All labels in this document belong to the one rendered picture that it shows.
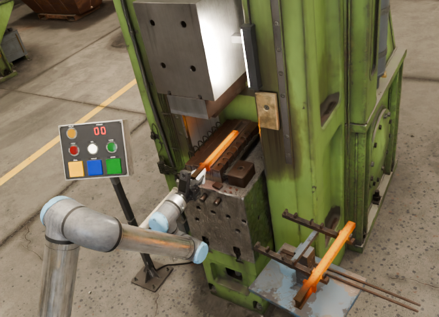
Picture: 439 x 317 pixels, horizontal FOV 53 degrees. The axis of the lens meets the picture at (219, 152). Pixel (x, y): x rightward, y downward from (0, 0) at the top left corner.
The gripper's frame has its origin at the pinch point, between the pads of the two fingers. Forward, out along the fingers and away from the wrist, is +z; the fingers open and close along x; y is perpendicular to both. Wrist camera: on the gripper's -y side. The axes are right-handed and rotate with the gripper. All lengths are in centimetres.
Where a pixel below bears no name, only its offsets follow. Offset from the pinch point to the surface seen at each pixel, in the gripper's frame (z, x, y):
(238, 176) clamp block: 3.4, 16.9, 2.8
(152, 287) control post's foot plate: -16, -51, 99
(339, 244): -14, 69, 7
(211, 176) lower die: 2.9, 2.4, 6.5
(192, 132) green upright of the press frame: 21.3, -18.8, -2.4
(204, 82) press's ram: 3.9, 8.9, -44.1
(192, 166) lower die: 2.9, -8.2, 3.3
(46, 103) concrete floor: 145, -342, 104
